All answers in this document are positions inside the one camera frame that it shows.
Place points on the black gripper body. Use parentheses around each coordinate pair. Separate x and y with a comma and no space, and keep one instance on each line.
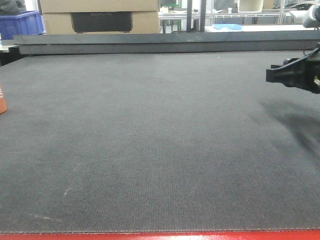
(302,73)

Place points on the orange cylindrical object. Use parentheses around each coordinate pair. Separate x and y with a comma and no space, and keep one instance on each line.
(3,103)

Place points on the dark raised table ledge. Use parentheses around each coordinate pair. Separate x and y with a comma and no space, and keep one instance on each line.
(194,42)

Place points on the light blue tray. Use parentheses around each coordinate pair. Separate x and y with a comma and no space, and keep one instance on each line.
(227,28)

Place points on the white background workbench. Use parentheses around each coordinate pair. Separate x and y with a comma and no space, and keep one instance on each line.
(176,21)

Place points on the dark grey table mat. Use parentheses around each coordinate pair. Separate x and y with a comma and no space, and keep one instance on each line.
(157,143)

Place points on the large cardboard box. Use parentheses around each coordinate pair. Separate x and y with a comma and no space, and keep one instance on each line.
(70,17)

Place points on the blue crate beside box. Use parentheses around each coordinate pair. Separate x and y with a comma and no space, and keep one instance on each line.
(26,23)

